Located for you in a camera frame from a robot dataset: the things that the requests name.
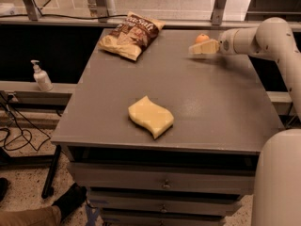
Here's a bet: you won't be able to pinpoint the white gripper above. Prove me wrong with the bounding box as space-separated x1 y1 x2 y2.
188 28 239 55

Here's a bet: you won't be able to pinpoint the orange fruit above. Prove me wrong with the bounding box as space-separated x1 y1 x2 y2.
195 34 210 43

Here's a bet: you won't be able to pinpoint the yellow wavy sponge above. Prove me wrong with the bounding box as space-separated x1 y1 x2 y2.
128 96 174 139

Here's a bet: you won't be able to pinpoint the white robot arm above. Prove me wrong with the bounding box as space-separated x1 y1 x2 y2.
189 17 301 226

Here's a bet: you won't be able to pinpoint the sea salt chips bag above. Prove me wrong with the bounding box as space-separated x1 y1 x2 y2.
98 12 166 61

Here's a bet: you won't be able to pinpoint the grey drawer cabinet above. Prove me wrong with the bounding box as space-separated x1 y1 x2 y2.
53 30 282 226

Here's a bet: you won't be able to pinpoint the white pump dispenser bottle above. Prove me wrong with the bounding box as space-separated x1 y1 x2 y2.
31 59 53 91

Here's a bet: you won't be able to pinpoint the black shoe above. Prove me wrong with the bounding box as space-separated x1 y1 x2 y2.
53 183 87 221

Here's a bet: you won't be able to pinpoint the black table leg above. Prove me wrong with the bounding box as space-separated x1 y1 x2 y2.
41 145 61 199

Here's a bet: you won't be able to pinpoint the person's leg tan trousers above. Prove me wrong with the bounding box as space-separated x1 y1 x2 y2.
0 206 62 226

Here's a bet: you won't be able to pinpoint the black cable on ledge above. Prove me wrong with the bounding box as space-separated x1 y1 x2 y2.
0 13 128 21

